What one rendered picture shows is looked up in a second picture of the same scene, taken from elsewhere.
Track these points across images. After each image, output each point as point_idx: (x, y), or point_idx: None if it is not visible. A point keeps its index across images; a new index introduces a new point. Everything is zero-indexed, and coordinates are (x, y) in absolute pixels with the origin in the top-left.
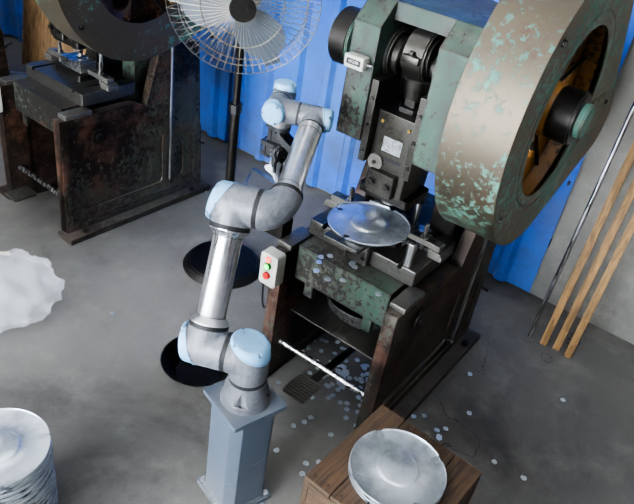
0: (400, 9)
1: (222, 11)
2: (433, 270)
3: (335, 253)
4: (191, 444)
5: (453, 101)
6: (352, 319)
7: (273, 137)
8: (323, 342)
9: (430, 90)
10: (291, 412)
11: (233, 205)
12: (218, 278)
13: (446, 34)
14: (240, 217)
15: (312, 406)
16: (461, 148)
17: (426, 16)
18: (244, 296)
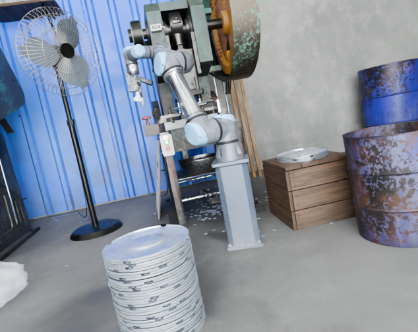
0: (160, 6)
1: (53, 57)
2: None
3: None
4: (200, 249)
5: None
6: (209, 160)
7: (132, 80)
8: (186, 213)
9: (194, 25)
10: (216, 223)
11: (173, 55)
12: (189, 91)
13: (184, 6)
14: (179, 60)
15: (219, 219)
16: (240, 6)
17: (173, 3)
18: (127, 227)
